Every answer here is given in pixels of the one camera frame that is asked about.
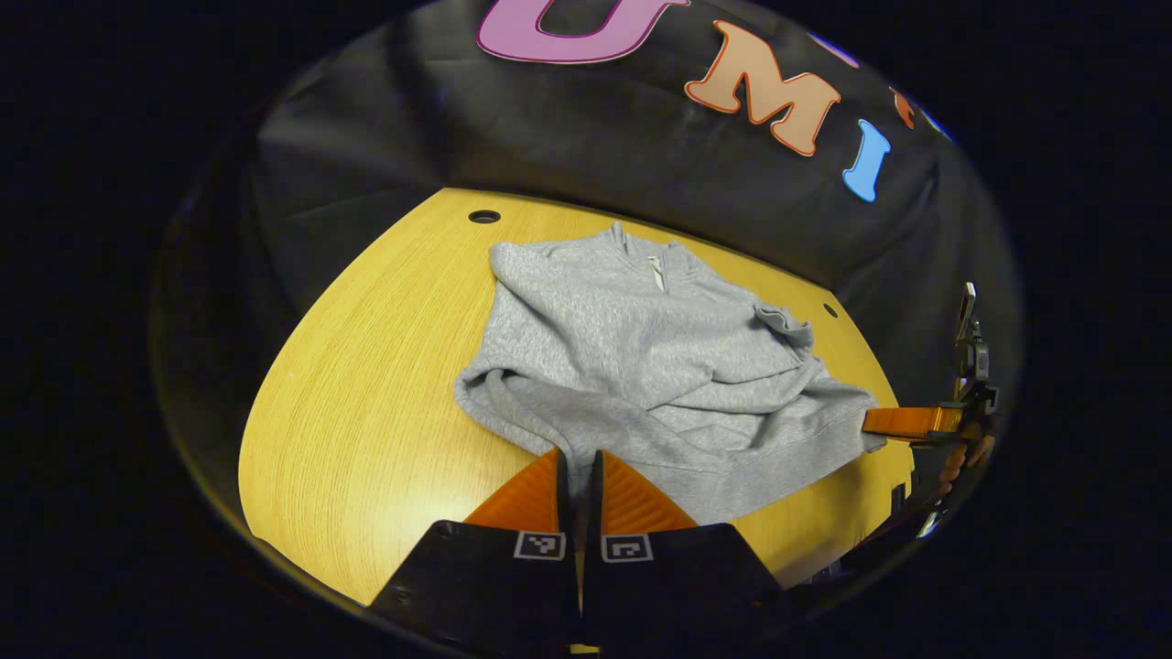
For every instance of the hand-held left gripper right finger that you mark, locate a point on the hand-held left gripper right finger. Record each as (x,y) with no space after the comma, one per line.
(593,499)

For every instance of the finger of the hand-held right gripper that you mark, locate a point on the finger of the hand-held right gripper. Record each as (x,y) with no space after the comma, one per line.
(906,421)

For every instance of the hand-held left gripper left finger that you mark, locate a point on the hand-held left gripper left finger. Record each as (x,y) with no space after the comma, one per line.
(564,499)

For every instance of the grey sweatshirt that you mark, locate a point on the grey sweatshirt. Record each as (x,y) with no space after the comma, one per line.
(641,366)

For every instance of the black backdrop cloth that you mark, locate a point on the black backdrop cloth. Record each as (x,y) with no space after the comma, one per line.
(586,137)

